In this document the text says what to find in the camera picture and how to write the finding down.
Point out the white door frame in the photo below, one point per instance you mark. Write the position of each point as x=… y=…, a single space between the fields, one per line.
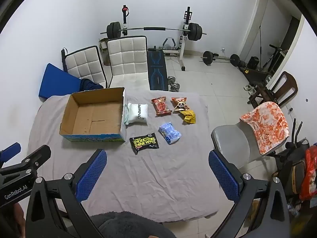
x=253 y=17

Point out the short barbell with black plates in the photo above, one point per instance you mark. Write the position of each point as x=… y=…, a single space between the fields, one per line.
x=209 y=57

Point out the chrome dumbbell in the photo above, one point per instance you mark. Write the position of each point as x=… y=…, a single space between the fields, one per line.
x=174 y=84

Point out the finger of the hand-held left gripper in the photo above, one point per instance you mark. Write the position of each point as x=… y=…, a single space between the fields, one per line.
x=11 y=149
x=37 y=158

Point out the dark wooden chair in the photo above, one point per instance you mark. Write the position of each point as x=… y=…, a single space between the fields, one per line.
x=287 y=81

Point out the white shoes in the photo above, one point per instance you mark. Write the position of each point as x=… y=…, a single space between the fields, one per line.
x=249 y=89

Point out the orange floral towel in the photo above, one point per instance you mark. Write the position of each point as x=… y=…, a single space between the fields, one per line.
x=267 y=126

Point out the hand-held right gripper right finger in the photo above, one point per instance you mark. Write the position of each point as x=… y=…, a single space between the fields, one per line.
x=223 y=177

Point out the long barbell with black plates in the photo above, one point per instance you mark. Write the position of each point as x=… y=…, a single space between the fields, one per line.
x=151 y=28

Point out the red plastic bag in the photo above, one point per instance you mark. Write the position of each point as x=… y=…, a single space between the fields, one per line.
x=309 y=173

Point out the yellow snack packet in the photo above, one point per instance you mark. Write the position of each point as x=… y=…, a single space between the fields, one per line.
x=189 y=117

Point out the grey tablecloth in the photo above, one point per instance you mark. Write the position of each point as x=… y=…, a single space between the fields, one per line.
x=148 y=178

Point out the dark blue cloth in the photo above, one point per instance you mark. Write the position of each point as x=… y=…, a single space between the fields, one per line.
x=88 y=84

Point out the white barbell rack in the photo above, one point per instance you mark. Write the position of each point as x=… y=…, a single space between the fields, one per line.
x=184 y=44

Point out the white quilted chair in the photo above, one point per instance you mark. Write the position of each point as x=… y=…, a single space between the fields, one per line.
x=84 y=64
x=126 y=54

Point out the cardboard box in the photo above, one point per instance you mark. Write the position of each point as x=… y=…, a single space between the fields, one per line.
x=94 y=119

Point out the black exercise machine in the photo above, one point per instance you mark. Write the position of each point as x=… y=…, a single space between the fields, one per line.
x=275 y=59

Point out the black round weight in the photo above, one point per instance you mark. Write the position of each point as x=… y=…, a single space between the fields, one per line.
x=253 y=62

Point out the grey plastic chair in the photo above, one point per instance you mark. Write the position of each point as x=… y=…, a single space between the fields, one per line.
x=230 y=138

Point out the brown carton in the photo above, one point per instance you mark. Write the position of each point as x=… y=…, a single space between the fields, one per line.
x=102 y=45

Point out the blue tissue packet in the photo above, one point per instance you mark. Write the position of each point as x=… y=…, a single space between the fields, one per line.
x=169 y=132

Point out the person's dark fleece clothing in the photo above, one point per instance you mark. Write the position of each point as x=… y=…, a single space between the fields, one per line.
x=131 y=224

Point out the red snack packet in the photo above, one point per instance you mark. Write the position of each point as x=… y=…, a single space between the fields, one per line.
x=161 y=106

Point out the orange panda snack packet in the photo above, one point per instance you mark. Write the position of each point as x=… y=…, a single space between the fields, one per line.
x=180 y=104

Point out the black shoe wipes packet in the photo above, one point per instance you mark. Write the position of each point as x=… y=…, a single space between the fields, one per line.
x=143 y=143

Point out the blue foam mat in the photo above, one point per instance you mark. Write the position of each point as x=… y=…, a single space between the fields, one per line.
x=57 y=84

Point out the black and blue weight bench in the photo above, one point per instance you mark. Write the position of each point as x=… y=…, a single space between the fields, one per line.
x=156 y=67

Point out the black and tan backpack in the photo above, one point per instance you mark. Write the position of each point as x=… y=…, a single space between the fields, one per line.
x=294 y=176

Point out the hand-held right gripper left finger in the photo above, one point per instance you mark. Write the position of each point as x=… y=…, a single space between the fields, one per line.
x=91 y=176

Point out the white foam packet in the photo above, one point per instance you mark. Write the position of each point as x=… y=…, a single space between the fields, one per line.
x=138 y=112

